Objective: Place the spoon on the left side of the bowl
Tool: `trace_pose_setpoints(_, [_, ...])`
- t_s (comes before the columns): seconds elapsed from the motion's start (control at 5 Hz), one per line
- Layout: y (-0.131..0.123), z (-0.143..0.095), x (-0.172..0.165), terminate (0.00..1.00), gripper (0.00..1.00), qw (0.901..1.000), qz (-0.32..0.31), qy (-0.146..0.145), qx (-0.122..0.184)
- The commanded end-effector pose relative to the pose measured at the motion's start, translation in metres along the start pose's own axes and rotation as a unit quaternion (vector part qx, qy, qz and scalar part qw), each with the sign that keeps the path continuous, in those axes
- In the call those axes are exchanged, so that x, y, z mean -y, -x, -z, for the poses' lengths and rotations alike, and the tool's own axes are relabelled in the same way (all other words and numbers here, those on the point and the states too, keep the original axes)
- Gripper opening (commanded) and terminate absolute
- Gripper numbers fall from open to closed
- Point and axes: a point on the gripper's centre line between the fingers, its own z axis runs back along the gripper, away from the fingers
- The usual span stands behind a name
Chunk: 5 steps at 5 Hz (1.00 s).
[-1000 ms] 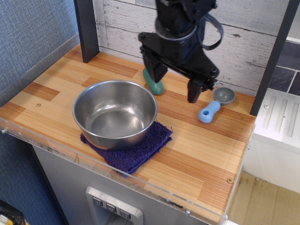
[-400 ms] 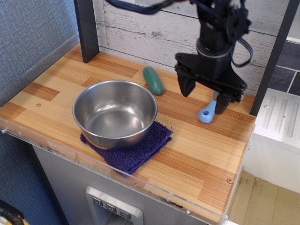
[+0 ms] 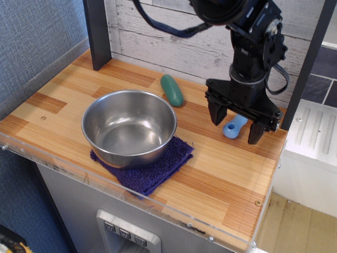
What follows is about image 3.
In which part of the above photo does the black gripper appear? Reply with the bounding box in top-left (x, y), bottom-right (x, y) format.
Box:
top-left (205, 78), bottom-right (283, 144)

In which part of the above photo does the blue and grey spoon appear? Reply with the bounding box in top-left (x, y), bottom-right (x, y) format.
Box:
top-left (223, 114), bottom-right (248, 139)

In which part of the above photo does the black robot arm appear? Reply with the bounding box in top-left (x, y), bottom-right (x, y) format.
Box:
top-left (191, 1), bottom-right (290, 144)

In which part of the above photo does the stainless steel bowl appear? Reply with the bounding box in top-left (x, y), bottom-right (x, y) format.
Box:
top-left (81, 90), bottom-right (177, 169)

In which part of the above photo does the green oblong toy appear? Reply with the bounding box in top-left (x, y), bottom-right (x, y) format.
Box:
top-left (160, 74), bottom-right (184, 107)

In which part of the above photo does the white ridged appliance top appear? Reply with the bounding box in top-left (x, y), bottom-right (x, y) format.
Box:
top-left (284, 99), bottom-right (336, 173)

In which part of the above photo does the purple folded cloth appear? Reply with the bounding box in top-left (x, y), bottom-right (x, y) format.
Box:
top-left (90, 137), bottom-right (194, 196)

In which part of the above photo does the clear acrylic edge guard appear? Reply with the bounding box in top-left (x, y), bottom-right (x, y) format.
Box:
top-left (1, 129), bottom-right (286, 252)

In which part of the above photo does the silver dispenser panel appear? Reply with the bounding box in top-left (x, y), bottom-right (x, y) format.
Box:
top-left (96, 209), bottom-right (162, 252)

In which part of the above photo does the yellow and black object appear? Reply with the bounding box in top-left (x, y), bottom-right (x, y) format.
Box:
top-left (1, 234), bottom-right (32, 253)

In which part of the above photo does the dark grey right post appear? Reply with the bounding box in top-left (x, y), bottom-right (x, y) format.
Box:
top-left (281, 0), bottom-right (336, 131)

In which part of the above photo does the black braided cable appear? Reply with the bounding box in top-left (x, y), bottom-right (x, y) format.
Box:
top-left (132, 0), bottom-right (211, 39)

